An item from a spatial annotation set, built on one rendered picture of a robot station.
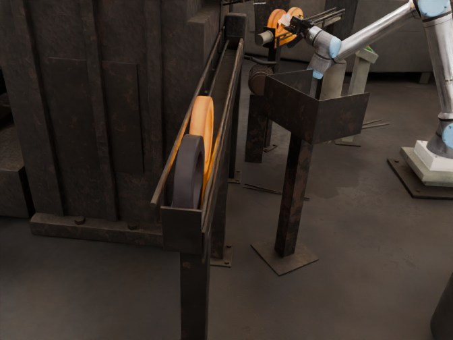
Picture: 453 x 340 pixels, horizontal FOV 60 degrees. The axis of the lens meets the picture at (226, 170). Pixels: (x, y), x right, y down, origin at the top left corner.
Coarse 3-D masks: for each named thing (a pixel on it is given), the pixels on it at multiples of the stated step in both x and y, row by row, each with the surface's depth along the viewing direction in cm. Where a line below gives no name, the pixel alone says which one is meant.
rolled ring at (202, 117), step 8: (200, 96) 90; (208, 96) 91; (200, 104) 87; (208, 104) 88; (192, 112) 86; (200, 112) 86; (208, 112) 89; (192, 120) 85; (200, 120) 85; (208, 120) 98; (192, 128) 85; (200, 128) 85; (208, 128) 99; (208, 136) 100; (208, 144) 99; (208, 152) 98; (208, 160) 98
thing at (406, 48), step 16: (336, 0) 367; (352, 0) 339; (368, 0) 333; (384, 0) 335; (400, 0) 338; (352, 16) 340; (368, 16) 340; (336, 32) 370; (352, 32) 344; (400, 32) 352; (416, 32) 354; (384, 48) 357; (400, 48) 360; (416, 48) 363; (352, 64) 360; (384, 64) 365; (400, 64) 368; (416, 64) 371; (416, 80) 387
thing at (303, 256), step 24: (288, 72) 133; (312, 72) 138; (264, 96) 132; (288, 96) 121; (360, 96) 117; (288, 120) 124; (312, 120) 114; (336, 120) 117; (360, 120) 123; (312, 144) 116; (288, 168) 141; (288, 192) 145; (288, 216) 148; (264, 240) 166; (288, 240) 154; (288, 264) 154
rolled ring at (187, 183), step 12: (180, 144) 73; (192, 144) 72; (180, 156) 71; (192, 156) 70; (204, 156) 85; (180, 168) 70; (192, 168) 70; (180, 180) 69; (192, 180) 70; (180, 192) 69; (192, 192) 71; (180, 204) 70; (192, 204) 72
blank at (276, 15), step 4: (272, 12) 205; (276, 12) 204; (280, 12) 206; (284, 12) 209; (272, 16) 204; (276, 16) 204; (280, 16) 207; (268, 20) 205; (272, 20) 204; (276, 20) 206; (268, 24) 205; (272, 24) 204; (276, 24) 207; (276, 28) 208; (280, 28) 213; (276, 32) 209; (280, 32) 212; (284, 32) 215
